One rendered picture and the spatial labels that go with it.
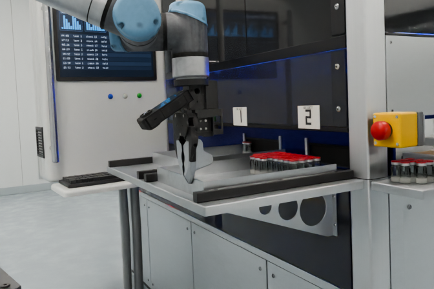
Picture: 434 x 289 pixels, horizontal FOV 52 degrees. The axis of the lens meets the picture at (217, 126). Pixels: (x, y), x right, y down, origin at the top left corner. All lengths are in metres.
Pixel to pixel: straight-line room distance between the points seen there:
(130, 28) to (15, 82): 5.59
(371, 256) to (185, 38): 0.63
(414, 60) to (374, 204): 0.35
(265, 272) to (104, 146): 0.78
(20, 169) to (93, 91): 4.63
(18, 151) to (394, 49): 5.61
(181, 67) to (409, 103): 0.55
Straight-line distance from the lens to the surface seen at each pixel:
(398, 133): 0.96
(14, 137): 6.28
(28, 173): 6.33
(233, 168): 1.19
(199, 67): 0.87
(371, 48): 1.04
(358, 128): 1.04
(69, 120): 1.72
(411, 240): 1.18
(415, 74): 1.15
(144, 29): 0.73
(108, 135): 1.77
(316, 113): 1.14
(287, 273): 1.35
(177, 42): 0.88
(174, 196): 0.93
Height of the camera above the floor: 1.07
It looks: 3 degrees down
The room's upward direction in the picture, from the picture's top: 2 degrees counter-clockwise
